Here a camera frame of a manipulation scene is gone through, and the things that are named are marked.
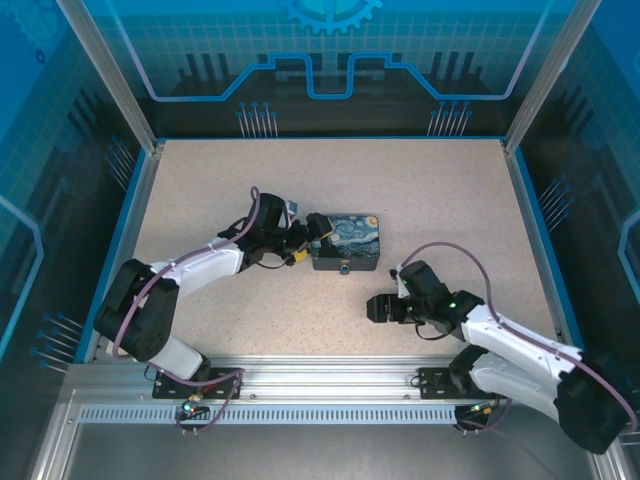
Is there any aluminium table side rail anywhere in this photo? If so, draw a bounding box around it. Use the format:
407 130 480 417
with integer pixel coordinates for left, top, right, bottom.
501 139 590 364
82 142 166 364

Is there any slotted grey cable duct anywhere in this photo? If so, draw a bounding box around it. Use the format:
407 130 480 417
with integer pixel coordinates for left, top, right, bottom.
78 405 474 426

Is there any small connector with green light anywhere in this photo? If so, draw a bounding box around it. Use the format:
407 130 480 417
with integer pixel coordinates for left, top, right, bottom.
180 394 207 417

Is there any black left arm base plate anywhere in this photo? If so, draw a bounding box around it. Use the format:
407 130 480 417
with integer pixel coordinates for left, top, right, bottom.
151 366 246 401

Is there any starry night print tin box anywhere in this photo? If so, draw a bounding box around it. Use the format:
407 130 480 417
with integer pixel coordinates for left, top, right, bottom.
310 213 387 274

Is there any aluminium mounting rail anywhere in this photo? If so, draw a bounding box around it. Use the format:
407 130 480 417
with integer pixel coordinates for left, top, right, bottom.
64 354 599 407

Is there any aluminium frame post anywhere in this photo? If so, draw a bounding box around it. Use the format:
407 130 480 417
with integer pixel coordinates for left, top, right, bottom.
55 0 167 157
501 0 604 157

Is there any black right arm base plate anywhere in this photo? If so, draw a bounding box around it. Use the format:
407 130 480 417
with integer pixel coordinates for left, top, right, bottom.
417 366 509 401

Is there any blue printed acrylic back panel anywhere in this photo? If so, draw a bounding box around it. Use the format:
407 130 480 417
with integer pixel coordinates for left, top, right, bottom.
89 0 561 104

